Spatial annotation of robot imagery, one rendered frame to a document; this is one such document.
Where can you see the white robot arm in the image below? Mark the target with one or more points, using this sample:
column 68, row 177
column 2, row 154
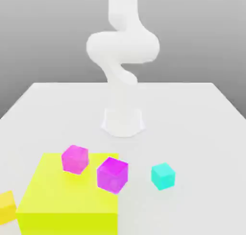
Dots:
column 123, row 47

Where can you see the small purple cube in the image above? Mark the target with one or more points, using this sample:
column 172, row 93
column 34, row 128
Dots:
column 112, row 175

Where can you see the small pink cube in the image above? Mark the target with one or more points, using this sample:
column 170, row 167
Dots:
column 75, row 159

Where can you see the small cyan cube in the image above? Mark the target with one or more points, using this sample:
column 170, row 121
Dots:
column 163, row 176

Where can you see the small yellow cube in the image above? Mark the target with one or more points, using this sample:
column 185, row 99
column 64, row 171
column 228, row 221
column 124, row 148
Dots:
column 6, row 207

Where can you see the large yellow box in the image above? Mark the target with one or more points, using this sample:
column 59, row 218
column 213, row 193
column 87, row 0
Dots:
column 63, row 200

